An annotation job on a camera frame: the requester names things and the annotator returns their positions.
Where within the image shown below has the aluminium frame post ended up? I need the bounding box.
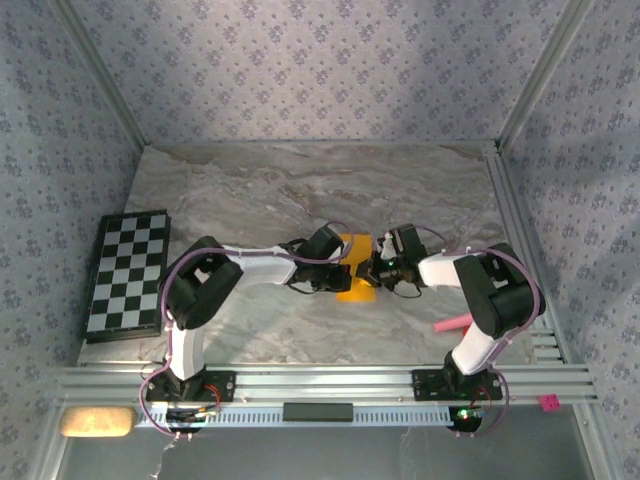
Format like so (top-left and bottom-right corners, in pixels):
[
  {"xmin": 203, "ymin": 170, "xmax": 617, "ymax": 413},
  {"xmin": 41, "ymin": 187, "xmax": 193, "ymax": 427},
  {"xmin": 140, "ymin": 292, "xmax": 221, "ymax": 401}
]
[
  {"xmin": 49, "ymin": 0, "xmax": 151, "ymax": 149},
  {"xmin": 497, "ymin": 0, "xmax": 599, "ymax": 151}
]

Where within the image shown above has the tan sponge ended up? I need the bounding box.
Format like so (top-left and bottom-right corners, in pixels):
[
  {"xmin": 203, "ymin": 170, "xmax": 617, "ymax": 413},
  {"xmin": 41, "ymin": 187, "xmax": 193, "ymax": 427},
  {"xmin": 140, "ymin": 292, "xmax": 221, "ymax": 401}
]
[{"xmin": 58, "ymin": 405, "xmax": 139, "ymax": 439}]

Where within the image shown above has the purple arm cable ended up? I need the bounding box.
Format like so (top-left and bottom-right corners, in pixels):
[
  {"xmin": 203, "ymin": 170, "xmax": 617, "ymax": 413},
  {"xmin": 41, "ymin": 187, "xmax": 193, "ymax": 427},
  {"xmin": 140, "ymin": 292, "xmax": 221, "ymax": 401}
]
[
  {"xmin": 135, "ymin": 221, "xmax": 356, "ymax": 441},
  {"xmin": 417, "ymin": 227, "xmax": 550, "ymax": 441}
]

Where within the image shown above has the black rectangular bar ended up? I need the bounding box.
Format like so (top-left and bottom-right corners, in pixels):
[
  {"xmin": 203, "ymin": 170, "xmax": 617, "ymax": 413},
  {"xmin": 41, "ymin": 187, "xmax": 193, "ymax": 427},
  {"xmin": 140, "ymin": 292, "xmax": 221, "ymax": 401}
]
[{"xmin": 282, "ymin": 402, "xmax": 354, "ymax": 423}]

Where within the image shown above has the orange paper sheet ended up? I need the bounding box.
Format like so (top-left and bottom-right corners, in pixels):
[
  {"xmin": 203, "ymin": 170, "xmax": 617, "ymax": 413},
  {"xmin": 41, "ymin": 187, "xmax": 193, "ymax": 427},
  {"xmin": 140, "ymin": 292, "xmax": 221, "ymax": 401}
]
[{"xmin": 334, "ymin": 232, "xmax": 378, "ymax": 304}]

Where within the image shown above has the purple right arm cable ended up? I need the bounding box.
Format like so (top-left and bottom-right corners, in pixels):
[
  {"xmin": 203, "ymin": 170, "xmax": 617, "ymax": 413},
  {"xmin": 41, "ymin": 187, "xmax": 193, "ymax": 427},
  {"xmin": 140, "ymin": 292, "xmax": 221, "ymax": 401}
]
[{"xmin": 417, "ymin": 227, "xmax": 550, "ymax": 441}]

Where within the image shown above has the black controller board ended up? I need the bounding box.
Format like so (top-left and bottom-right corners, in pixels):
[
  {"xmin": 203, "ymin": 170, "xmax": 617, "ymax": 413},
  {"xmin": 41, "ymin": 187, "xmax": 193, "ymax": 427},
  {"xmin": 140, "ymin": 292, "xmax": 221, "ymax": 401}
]
[
  {"xmin": 447, "ymin": 405, "xmax": 486, "ymax": 436},
  {"xmin": 164, "ymin": 405, "xmax": 222, "ymax": 436}
]

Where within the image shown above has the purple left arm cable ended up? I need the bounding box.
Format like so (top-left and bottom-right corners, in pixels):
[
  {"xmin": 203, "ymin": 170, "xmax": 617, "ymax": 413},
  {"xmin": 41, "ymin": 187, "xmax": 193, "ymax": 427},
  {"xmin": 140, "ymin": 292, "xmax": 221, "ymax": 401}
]
[{"xmin": 135, "ymin": 221, "xmax": 356, "ymax": 441}]

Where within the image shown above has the white slotted cable duct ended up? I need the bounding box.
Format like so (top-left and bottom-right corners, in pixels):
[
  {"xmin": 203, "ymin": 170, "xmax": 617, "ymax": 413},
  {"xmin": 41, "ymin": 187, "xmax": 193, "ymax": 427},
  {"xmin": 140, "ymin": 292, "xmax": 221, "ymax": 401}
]
[{"xmin": 134, "ymin": 402, "xmax": 484, "ymax": 430}]

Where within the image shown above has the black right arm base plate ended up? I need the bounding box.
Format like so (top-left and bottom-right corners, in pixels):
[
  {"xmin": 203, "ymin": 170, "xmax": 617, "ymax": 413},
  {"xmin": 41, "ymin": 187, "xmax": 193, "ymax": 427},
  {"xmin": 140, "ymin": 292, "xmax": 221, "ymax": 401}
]
[{"xmin": 410, "ymin": 368, "xmax": 505, "ymax": 403}]

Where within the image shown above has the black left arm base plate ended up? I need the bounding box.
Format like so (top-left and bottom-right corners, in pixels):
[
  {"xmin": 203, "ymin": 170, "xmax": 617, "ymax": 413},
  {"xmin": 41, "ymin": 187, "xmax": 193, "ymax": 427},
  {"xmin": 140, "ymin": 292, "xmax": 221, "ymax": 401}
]
[{"xmin": 144, "ymin": 369, "xmax": 237, "ymax": 404}]

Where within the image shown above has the pink tube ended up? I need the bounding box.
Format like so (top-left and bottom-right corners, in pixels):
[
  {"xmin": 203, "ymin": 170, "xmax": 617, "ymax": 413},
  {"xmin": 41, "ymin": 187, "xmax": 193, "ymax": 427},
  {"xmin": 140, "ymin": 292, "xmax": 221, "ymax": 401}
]
[{"xmin": 432, "ymin": 313, "xmax": 474, "ymax": 334}]

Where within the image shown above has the aluminium frame leg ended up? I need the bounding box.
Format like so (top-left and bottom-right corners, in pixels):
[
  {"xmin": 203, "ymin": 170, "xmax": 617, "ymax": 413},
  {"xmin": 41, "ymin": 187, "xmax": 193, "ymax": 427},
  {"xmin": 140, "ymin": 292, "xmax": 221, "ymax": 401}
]
[
  {"xmin": 27, "ymin": 405, "xmax": 69, "ymax": 480},
  {"xmin": 574, "ymin": 405, "xmax": 626, "ymax": 480}
]

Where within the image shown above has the wide aluminium extrusion rail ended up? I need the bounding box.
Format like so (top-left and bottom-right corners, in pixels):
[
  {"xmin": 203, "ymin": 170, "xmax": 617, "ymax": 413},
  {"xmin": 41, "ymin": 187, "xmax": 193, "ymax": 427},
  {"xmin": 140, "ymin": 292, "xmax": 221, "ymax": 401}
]
[{"xmin": 53, "ymin": 363, "xmax": 600, "ymax": 407}]

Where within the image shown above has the black and white chessboard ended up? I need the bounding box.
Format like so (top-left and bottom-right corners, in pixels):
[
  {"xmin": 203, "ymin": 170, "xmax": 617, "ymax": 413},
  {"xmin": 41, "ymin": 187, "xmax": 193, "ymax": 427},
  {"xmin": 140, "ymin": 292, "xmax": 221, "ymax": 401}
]
[{"xmin": 82, "ymin": 209, "xmax": 174, "ymax": 346}]

